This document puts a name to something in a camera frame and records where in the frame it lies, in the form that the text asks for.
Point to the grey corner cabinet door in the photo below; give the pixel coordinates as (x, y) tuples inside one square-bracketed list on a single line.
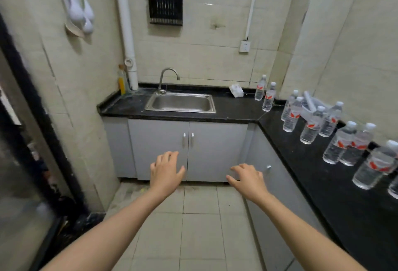
[(273, 233)]

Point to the beige hanging spoon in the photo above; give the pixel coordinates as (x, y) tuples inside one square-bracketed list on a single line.
[(74, 29)]

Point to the person's right thumb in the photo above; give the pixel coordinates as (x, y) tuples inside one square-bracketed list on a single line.
[(232, 180)]

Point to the grey cabinet side panel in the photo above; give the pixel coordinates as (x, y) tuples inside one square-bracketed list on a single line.
[(119, 146)]

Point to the black framed glass door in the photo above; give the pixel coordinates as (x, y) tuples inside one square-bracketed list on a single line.
[(21, 171)]

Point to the stainless steel sink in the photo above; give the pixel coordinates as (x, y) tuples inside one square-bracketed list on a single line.
[(181, 102)]

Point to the black wall utensil rack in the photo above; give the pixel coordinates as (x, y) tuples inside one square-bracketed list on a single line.
[(165, 6)]

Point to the chrome faucet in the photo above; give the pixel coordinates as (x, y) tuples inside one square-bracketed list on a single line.
[(162, 82)]

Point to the person's left thumb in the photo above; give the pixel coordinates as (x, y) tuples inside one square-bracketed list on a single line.
[(181, 173)]

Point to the white roll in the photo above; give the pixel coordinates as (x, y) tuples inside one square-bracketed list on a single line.
[(309, 101)]

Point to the person's right forearm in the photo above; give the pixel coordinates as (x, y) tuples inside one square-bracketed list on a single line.
[(298, 233)]

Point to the white drain pipe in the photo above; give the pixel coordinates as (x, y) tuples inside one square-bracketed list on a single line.
[(126, 25)]

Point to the white plastic basket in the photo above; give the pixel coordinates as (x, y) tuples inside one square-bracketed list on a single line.
[(317, 106)]

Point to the white wall socket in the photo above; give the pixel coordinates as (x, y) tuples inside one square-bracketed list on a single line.
[(245, 46)]

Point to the person's left forearm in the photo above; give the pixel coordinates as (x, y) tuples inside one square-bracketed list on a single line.
[(108, 233)]

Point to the person's left little finger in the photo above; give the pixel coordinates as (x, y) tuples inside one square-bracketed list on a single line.
[(152, 167)]

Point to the yellow dish soap bottle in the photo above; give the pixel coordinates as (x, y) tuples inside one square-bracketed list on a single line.
[(121, 82)]

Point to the person's left hand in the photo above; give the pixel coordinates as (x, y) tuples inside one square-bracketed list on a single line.
[(164, 179)]

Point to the row of clear water bottles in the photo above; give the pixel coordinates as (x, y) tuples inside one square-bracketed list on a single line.
[(340, 141)]

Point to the person's right hand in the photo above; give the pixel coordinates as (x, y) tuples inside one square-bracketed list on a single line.
[(251, 183)]

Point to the person's left middle finger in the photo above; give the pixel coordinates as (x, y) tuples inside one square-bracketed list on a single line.
[(166, 158)]

